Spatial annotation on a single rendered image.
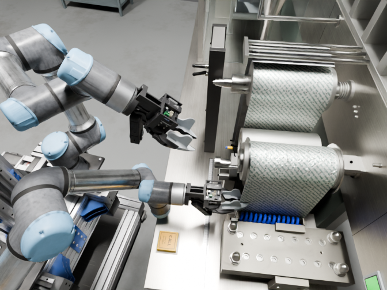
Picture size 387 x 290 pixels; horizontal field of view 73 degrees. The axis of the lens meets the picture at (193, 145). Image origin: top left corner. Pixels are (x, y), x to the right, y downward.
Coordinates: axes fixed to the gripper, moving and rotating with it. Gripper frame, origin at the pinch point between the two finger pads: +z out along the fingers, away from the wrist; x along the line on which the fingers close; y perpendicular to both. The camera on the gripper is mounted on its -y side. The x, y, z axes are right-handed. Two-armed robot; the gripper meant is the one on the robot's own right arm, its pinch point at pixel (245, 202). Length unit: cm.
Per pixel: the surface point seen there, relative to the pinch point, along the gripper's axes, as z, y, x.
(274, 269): 9.7, -6.1, -18.4
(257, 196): 2.8, 6.1, -0.3
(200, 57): -24, -16, 102
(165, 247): -26.3, -16.7, -12.4
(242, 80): -4.5, 27.0, 29.4
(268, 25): 8, 20, 76
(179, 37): -65, -110, 278
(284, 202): 11.9, 3.4, -0.3
